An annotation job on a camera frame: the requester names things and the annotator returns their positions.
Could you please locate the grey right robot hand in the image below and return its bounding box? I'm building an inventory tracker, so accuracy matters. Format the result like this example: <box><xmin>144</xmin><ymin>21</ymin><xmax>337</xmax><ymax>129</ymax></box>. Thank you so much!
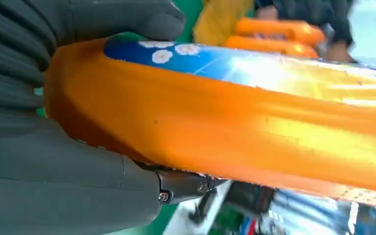
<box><xmin>0</xmin><ymin>0</ymin><xmax>215</xmax><ymax>235</ymax></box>

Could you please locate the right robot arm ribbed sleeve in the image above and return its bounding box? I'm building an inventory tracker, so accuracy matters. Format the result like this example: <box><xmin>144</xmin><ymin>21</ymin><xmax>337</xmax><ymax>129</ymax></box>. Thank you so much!
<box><xmin>0</xmin><ymin>0</ymin><xmax>61</xmax><ymax>114</ymax></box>

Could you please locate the yellow sheet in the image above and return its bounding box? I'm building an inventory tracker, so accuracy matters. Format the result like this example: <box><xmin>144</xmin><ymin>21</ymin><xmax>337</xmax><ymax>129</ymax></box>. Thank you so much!
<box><xmin>192</xmin><ymin>0</ymin><xmax>254</xmax><ymax>47</ymax></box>

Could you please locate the person's hand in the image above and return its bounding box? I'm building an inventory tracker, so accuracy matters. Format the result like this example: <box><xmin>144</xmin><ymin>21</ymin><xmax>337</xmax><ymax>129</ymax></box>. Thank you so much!
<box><xmin>256</xmin><ymin>4</ymin><xmax>279</xmax><ymax>21</ymax></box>
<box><xmin>323</xmin><ymin>40</ymin><xmax>354</xmax><ymax>64</ymax></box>

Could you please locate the person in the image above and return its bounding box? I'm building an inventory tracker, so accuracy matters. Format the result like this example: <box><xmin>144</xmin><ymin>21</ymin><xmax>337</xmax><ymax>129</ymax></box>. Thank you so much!
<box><xmin>254</xmin><ymin>0</ymin><xmax>355</xmax><ymax>64</ymax></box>

